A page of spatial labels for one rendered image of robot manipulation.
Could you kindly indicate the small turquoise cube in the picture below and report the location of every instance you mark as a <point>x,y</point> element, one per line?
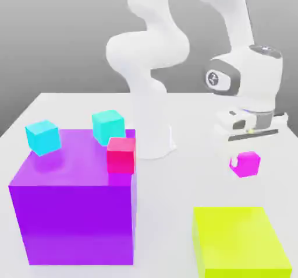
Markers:
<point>107,125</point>

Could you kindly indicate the large yellow-green box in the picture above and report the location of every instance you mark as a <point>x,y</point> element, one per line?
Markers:
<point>239,240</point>

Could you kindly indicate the small magenta cube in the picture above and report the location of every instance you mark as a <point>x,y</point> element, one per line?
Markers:
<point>248,165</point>

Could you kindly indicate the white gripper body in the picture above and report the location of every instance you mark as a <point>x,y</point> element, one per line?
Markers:
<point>253,135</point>

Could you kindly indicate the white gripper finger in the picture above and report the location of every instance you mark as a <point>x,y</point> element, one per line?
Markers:
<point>234,162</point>

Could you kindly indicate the small red cube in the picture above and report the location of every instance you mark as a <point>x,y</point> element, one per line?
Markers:
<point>121,158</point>

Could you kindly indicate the large purple box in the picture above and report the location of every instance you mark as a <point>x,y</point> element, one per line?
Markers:
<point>74,217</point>

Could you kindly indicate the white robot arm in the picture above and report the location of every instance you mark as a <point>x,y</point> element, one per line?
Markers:
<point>149,49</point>

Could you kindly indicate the small cyan cube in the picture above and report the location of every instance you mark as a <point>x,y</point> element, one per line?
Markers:
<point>43,138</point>

